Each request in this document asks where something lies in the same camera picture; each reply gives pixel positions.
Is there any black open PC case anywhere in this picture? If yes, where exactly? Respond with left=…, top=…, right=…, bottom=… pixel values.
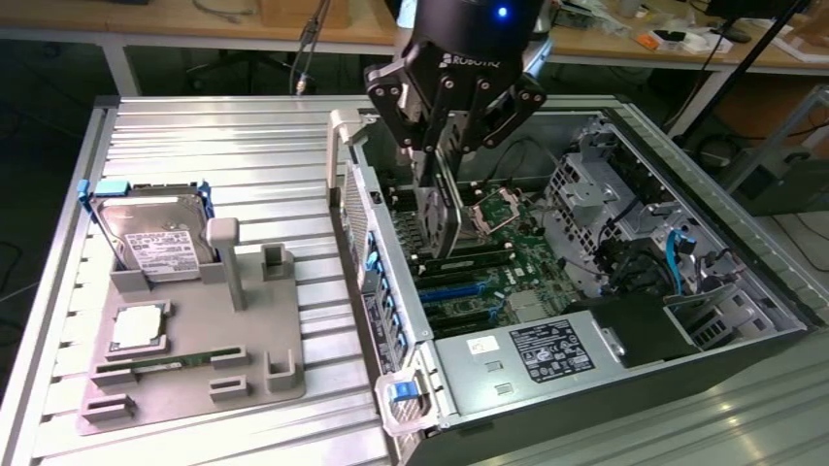
left=327, top=104, right=812, bottom=466

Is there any silver CPU chip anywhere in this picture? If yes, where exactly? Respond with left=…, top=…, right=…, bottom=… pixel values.
left=110, top=308, right=163, bottom=353

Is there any silver perforated disk bay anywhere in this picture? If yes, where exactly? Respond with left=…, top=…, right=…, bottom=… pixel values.
left=546, top=152, right=649, bottom=253

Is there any blue data wire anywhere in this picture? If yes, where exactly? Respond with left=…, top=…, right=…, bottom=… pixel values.
left=664, top=226, right=698, bottom=297

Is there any white and orange desk object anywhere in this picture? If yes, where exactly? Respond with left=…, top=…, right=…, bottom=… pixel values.
left=637, top=26, right=733, bottom=54

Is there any green RAM stick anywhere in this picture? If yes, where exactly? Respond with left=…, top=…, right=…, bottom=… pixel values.
left=132, top=356, right=215, bottom=375

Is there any green motherboard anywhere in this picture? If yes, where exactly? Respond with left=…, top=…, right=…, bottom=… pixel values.
left=386, top=183, right=575, bottom=341

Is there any black looped wire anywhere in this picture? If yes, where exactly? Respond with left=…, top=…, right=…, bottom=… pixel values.
left=486, top=139, right=559, bottom=182

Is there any Nvidia graphics card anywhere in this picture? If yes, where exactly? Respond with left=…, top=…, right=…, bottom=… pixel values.
left=414, top=110, right=482, bottom=259

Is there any wooden desk with white frame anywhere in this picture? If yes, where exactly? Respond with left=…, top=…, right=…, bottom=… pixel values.
left=0, top=0, right=829, bottom=137

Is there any black wire bundle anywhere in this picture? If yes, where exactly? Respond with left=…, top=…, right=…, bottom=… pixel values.
left=591, top=237, right=673, bottom=297

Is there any silver chipset heatsink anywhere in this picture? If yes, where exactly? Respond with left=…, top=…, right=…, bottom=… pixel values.
left=506, top=292, right=546, bottom=322

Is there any grey slotted disk bay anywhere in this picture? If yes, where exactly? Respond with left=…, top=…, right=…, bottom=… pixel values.
left=664, top=285, right=765, bottom=350

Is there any grey power supply unit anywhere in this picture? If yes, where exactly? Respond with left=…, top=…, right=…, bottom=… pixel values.
left=431, top=310, right=629, bottom=422

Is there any thin hanging cable with plug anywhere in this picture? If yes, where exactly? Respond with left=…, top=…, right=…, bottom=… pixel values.
left=294, top=0, right=332, bottom=96

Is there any black monitor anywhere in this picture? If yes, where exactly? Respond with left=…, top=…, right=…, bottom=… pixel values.
left=702, top=0, right=810, bottom=18

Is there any black plastic shroud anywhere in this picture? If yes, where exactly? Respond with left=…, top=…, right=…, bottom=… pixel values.
left=562, top=295, right=702, bottom=369

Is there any black stand pole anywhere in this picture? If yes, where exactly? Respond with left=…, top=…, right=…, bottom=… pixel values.
left=660, top=0, right=810, bottom=137

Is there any grey plastic parts rack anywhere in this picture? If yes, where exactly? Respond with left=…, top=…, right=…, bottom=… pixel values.
left=75, top=216, right=310, bottom=441

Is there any metal socket cover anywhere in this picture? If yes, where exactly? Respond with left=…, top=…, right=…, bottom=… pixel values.
left=469, top=188, right=523, bottom=232

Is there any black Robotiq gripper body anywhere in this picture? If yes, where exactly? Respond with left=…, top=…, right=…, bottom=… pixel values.
left=393, top=0, right=545, bottom=113

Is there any black office chair base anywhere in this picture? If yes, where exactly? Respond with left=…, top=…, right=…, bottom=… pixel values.
left=187, top=48, right=319, bottom=96

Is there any black RAM stick with label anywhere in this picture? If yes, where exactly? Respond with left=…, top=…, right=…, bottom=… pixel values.
left=415, top=249, right=514, bottom=274

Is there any black equipment box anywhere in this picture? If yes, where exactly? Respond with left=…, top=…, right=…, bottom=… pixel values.
left=734, top=150, right=829, bottom=217

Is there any black expansion slot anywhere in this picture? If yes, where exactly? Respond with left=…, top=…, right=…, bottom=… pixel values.
left=427, top=309, right=497, bottom=337

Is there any blue expansion slot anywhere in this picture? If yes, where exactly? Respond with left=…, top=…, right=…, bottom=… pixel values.
left=417, top=283, right=486, bottom=303

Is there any CPU socket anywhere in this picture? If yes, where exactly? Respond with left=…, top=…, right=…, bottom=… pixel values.
left=458, top=209, right=479, bottom=248

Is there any brown cardboard box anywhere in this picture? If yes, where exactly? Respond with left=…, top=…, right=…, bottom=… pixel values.
left=258, top=0, right=355, bottom=28

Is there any hard disk in blue caddy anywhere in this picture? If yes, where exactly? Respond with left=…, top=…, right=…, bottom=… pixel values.
left=75, top=179, right=215, bottom=285

